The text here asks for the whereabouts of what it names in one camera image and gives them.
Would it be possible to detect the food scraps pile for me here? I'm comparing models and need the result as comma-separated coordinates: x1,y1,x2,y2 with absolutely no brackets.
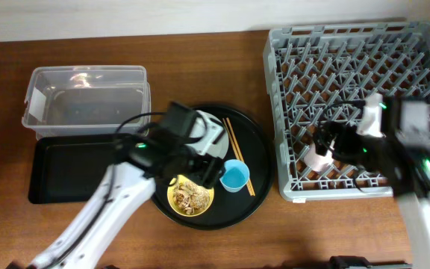
172,181,210,215

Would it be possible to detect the yellow bowl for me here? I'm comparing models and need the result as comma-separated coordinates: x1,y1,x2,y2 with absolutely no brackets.
166,175,214,217

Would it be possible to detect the light blue cup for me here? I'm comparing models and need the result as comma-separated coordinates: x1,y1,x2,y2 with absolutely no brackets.
220,159,250,193

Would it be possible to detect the pink cup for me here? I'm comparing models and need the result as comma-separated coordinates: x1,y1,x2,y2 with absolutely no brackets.
303,143,334,172

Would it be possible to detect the grey ceramic plate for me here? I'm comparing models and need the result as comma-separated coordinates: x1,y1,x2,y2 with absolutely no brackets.
199,110,229,159

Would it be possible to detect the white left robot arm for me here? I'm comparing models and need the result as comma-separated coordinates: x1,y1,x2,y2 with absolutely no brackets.
28,102,226,268

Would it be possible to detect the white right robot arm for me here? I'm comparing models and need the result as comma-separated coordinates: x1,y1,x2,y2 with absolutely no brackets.
305,94,430,268

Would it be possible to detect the grey plastic dishwasher rack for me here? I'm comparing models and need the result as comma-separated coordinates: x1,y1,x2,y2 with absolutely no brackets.
263,22,430,202

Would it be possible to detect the black rectangular waste tray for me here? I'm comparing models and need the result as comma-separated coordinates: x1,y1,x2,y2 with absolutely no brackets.
28,134,113,204

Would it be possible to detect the clear plastic waste bin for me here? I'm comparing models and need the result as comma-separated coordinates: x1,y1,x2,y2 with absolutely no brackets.
22,65,152,139

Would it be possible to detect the round black serving tray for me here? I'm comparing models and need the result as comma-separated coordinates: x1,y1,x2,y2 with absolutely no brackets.
152,103,275,230

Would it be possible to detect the black object at bottom edge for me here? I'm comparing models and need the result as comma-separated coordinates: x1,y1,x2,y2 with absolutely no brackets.
327,256,413,269

